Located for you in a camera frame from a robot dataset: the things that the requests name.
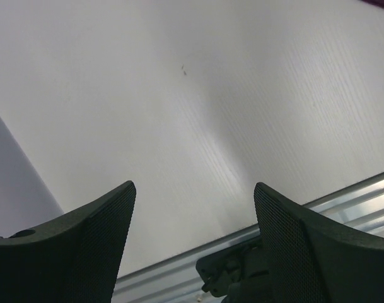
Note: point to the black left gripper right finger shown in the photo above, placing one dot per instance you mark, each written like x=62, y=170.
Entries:
x=312, y=258

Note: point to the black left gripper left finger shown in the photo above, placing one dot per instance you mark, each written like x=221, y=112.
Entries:
x=73, y=258

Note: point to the purple cloth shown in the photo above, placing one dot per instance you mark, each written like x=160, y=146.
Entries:
x=378, y=3

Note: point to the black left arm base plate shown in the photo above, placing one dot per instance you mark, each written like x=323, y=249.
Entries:
x=239, y=273

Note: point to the aluminium front frame rail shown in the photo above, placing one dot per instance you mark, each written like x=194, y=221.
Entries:
x=176, y=279

